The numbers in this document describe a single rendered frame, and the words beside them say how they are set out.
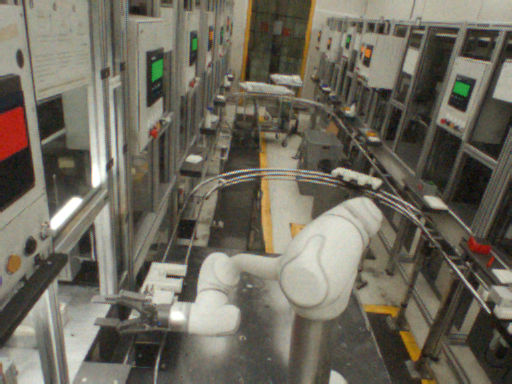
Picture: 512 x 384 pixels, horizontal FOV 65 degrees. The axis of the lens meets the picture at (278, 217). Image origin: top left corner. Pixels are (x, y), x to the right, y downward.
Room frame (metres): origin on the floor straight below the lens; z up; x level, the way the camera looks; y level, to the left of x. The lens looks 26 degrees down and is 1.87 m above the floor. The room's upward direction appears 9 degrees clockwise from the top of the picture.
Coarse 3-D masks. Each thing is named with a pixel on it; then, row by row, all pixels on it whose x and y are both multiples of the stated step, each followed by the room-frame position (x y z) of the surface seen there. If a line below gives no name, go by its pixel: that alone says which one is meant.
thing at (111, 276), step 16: (0, 0) 0.70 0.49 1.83; (16, 0) 0.73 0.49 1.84; (112, 192) 1.15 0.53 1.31; (112, 208) 1.15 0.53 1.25; (96, 224) 1.11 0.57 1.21; (112, 240) 1.13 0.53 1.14; (112, 256) 1.12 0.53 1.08; (112, 272) 1.12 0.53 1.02; (48, 288) 0.70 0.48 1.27; (112, 288) 1.11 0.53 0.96; (64, 352) 0.74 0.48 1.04
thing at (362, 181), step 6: (342, 168) 3.08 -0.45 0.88; (336, 174) 2.98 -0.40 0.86; (342, 174) 3.01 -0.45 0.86; (348, 174) 2.96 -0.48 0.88; (354, 174) 3.01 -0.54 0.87; (360, 174) 3.01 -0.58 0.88; (342, 180) 2.94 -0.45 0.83; (348, 180) 2.91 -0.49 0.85; (354, 180) 2.97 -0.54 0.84; (360, 180) 2.87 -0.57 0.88; (366, 180) 2.92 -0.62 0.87; (372, 180) 2.91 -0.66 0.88; (378, 180) 2.93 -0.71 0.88; (342, 186) 2.93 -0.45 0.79; (348, 186) 2.91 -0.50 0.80; (354, 186) 2.89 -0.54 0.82; (360, 186) 2.87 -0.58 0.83; (366, 186) 2.89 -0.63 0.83; (372, 186) 2.83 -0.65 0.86; (378, 186) 2.86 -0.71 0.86
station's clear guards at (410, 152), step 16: (400, 32) 4.38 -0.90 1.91; (416, 32) 3.96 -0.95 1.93; (432, 32) 3.61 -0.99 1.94; (448, 32) 3.32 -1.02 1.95; (416, 48) 3.84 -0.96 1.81; (432, 48) 3.52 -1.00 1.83; (448, 48) 3.24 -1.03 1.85; (432, 64) 3.44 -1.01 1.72; (448, 64) 3.17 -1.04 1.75; (400, 80) 4.04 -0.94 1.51; (416, 80) 3.66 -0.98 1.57; (432, 80) 3.35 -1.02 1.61; (384, 96) 4.38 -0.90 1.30; (400, 96) 3.93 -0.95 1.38; (416, 96) 3.57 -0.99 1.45; (432, 96) 3.27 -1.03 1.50; (384, 112) 4.26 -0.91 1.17; (400, 112) 4.63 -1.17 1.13; (416, 112) 3.48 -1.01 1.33; (432, 112) 3.19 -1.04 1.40; (416, 128) 3.39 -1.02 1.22; (400, 144) 3.62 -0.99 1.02; (416, 144) 3.30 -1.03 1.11; (416, 160) 3.21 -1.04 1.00
